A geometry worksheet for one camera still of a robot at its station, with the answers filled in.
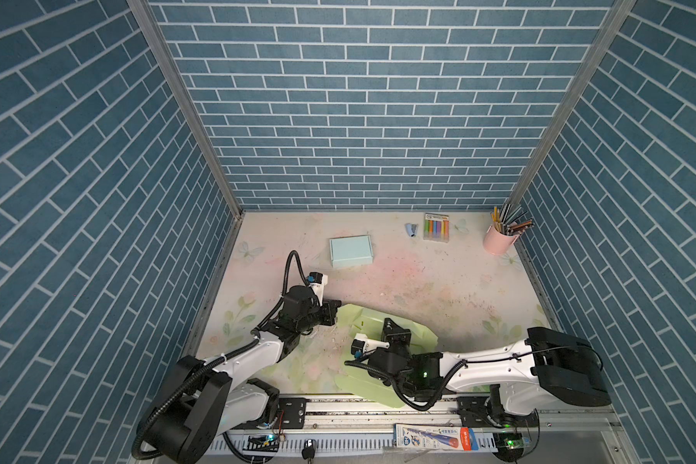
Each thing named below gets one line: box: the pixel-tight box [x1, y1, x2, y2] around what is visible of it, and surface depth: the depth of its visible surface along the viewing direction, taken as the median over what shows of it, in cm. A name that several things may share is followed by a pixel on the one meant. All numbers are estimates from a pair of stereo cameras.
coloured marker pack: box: [423, 212, 450, 244], surface depth 117 cm
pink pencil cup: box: [482, 224, 521, 257], surface depth 107 cm
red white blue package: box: [393, 423, 480, 452], surface depth 71 cm
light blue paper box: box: [328, 234, 375, 268], surface depth 107 cm
